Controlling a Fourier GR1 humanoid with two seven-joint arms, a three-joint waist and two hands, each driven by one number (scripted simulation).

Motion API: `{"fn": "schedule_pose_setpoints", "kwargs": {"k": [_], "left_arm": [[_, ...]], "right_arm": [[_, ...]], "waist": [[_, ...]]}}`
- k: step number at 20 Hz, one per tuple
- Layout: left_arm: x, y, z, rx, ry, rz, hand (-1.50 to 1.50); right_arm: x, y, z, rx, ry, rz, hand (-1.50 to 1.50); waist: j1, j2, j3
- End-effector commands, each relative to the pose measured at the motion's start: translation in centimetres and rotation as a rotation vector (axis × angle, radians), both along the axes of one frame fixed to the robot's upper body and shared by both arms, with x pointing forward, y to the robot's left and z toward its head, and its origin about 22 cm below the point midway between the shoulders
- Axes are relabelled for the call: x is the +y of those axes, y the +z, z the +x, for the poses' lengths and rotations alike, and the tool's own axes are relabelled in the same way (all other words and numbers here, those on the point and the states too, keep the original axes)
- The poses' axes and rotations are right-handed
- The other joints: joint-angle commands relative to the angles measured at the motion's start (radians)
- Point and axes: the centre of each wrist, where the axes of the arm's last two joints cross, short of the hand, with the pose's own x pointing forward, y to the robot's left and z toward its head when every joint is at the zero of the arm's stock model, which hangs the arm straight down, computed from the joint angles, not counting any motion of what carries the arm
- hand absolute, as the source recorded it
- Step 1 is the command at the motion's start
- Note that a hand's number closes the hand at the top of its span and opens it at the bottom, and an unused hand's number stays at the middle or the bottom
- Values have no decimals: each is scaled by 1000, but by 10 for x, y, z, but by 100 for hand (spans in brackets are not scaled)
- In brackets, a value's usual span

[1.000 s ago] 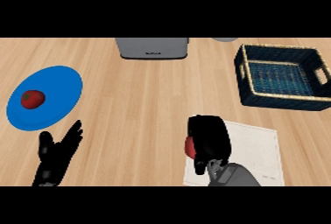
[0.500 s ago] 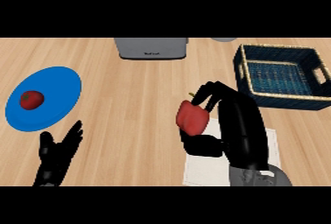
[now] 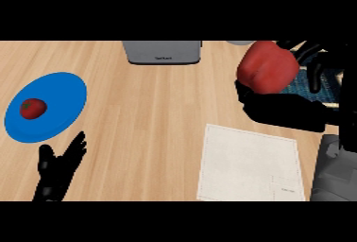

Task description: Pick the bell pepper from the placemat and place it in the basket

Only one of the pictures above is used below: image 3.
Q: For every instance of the white placemat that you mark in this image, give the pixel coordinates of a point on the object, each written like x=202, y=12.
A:
x=247, y=164

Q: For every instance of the red tomato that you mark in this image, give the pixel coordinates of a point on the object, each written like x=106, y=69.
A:
x=33, y=108

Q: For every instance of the grey appliance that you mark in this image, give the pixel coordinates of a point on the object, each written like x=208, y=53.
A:
x=162, y=52

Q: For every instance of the dark blue woven basket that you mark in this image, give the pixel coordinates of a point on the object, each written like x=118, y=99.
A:
x=297, y=86

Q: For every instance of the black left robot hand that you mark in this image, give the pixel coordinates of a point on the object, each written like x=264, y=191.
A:
x=58, y=170

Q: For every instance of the pale grey rounded object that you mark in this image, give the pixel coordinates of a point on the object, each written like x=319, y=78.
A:
x=241, y=42

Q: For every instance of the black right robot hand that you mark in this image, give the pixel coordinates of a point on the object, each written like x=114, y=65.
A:
x=283, y=110

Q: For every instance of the red bell pepper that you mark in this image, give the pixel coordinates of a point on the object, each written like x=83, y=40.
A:
x=267, y=67

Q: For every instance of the blue round plate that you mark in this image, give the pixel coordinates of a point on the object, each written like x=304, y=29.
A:
x=56, y=94

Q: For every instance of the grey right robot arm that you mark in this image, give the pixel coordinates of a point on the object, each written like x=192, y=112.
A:
x=337, y=173

